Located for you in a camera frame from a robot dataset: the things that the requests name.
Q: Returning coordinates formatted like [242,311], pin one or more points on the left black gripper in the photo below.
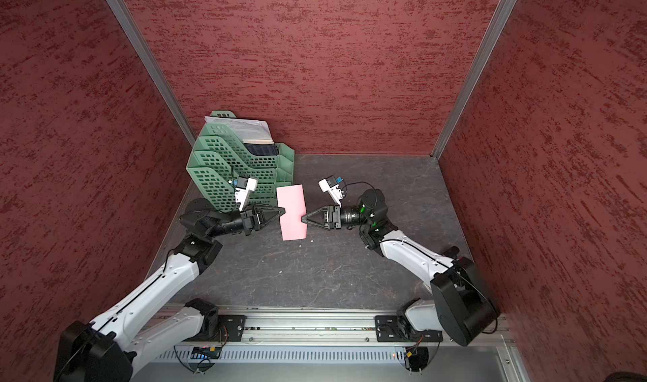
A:
[251,218]

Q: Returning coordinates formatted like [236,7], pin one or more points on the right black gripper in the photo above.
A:
[332,214]

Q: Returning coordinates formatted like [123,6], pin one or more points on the pink square paper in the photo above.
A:
[292,199]

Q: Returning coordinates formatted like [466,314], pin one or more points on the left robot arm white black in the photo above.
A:
[117,344]

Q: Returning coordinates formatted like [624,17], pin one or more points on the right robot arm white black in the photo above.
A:
[460,305]

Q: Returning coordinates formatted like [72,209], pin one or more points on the dark folder in organizer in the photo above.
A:
[262,149]

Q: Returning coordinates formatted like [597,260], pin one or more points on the green plastic file organizer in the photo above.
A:
[219,158]

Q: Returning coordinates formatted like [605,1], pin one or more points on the white papers in organizer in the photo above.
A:
[248,131]

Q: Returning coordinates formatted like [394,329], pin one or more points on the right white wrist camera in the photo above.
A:
[335,187]

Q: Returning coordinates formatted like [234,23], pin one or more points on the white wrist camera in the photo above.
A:
[335,187]
[243,188]

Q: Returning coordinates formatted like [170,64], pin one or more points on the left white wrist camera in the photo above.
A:
[243,188]

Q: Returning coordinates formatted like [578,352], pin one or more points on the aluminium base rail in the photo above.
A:
[268,326]

